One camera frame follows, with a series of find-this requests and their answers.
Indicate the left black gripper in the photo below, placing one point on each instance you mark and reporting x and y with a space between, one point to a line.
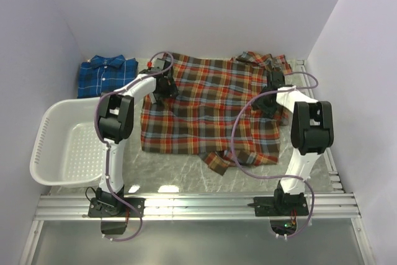
172 91

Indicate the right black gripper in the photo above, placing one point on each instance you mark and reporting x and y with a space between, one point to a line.
270 111

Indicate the red brown plaid shirt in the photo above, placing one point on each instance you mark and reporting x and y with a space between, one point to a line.
211 117

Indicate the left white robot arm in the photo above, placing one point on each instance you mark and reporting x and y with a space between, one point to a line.
114 121

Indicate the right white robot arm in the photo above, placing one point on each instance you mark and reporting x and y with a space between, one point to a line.
288 198

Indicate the folded blue plaid shirt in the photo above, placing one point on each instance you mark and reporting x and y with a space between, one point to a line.
103 74

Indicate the white plastic laundry basket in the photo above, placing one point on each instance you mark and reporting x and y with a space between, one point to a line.
67 151

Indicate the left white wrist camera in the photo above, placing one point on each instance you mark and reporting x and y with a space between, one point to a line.
150 65

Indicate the aluminium side rail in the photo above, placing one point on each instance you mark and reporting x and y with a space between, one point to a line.
321 128

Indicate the aluminium mounting rail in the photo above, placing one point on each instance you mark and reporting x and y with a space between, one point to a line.
209 206

